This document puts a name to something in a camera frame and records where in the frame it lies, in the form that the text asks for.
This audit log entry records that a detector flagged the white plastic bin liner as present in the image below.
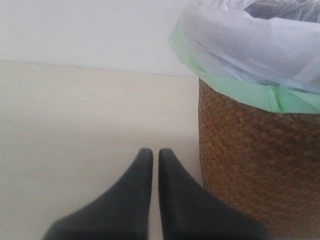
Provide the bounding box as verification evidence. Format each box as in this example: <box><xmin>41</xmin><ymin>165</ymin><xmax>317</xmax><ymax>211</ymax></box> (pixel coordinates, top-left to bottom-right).
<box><xmin>169</xmin><ymin>0</ymin><xmax>320</xmax><ymax>114</ymax></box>

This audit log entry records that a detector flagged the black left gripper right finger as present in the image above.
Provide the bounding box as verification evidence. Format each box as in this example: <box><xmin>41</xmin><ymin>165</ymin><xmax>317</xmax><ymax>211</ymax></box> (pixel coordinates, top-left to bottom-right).
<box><xmin>158</xmin><ymin>148</ymin><xmax>270</xmax><ymax>240</ymax></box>

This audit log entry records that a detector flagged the woven wicker waste basket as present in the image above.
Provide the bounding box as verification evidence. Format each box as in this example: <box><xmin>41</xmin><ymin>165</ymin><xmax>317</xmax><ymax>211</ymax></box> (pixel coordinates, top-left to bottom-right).
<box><xmin>198</xmin><ymin>81</ymin><xmax>320</xmax><ymax>239</ymax></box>

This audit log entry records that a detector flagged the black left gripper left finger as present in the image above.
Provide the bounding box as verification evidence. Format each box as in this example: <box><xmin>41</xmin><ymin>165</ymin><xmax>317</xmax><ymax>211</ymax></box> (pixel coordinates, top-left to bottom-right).
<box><xmin>43</xmin><ymin>148</ymin><xmax>153</xmax><ymax>240</ymax></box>

